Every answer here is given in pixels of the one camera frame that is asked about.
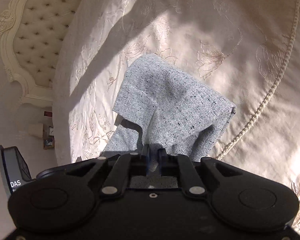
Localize grey speckled pants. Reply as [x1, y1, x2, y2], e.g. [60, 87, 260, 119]
[101, 53, 237, 188]

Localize cream embroidered bedspread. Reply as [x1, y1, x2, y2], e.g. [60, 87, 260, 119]
[53, 0, 300, 233]

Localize cream tufted headboard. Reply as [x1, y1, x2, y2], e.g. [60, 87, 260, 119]
[0, 0, 82, 108]

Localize black device with DAS label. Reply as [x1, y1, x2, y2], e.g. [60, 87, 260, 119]
[0, 145, 33, 198]

